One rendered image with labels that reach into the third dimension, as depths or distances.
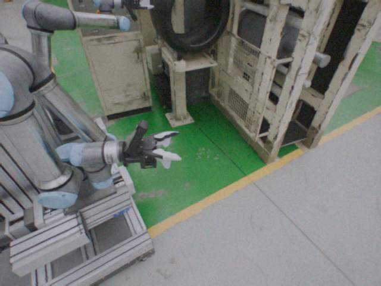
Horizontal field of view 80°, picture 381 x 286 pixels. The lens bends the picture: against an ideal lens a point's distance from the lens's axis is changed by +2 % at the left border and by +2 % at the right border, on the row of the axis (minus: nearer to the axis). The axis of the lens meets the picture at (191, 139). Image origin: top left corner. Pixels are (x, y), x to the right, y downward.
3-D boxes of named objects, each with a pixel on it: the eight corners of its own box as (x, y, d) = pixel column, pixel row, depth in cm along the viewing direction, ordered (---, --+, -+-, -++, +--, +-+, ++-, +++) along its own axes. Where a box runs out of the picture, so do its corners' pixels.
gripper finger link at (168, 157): (181, 170, 72) (159, 160, 76) (181, 155, 69) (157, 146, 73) (176, 176, 70) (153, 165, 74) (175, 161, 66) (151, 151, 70)
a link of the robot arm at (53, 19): (46, 5, 100) (131, 14, 137) (33, 1, 104) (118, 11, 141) (51, 34, 105) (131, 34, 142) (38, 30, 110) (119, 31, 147)
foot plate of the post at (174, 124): (165, 114, 267) (165, 112, 265) (186, 109, 275) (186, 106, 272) (172, 127, 249) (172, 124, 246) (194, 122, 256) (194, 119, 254)
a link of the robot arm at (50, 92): (-6, 43, 66) (103, 149, 98) (-30, 58, 58) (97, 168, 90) (26, 25, 64) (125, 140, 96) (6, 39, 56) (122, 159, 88)
